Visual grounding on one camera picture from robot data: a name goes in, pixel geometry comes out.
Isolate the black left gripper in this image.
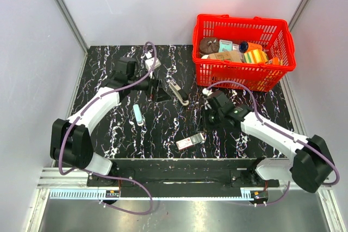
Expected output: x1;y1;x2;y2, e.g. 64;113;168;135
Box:
128;66;172;103

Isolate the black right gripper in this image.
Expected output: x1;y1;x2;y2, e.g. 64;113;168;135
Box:
197;106;223;133

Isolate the cream metal stapler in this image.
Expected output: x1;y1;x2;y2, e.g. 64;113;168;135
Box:
168;80;189;106

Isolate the red staple box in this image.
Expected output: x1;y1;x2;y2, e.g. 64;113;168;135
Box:
176;132;206;151

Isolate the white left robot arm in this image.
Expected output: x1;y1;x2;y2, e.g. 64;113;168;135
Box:
50;57;170;186

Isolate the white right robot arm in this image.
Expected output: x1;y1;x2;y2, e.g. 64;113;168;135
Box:
202;89;334;193

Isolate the black marble pattern mat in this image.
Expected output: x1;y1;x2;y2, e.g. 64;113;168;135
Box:
72;45;282;159

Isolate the brown cardboard box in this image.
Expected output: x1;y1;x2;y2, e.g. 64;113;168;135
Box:
202;50;243;62

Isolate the teal white small box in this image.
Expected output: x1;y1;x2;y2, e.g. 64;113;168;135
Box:
219;39;233;52

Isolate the green yellow striped box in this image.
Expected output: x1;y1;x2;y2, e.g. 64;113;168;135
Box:
244;49;269;64

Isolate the brown round bun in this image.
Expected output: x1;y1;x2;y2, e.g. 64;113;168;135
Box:
199;37;220;55

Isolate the blue cap bottle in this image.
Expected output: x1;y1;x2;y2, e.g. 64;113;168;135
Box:
239;41;263;53

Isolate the red plastic shopping basket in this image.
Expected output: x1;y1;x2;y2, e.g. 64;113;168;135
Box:
192;14;296;92

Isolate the orange packet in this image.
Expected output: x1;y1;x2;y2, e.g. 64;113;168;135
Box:
267;57;283;66

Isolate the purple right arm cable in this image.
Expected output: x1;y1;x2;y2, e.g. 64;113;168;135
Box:
206;80;340;207

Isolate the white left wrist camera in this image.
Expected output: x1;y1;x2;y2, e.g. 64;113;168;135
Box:
145;51;161;73

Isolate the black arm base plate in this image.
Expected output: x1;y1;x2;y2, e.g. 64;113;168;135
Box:
114;159;279;188

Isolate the aluminium frame rail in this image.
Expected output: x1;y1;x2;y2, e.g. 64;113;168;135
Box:
35;168;334;202

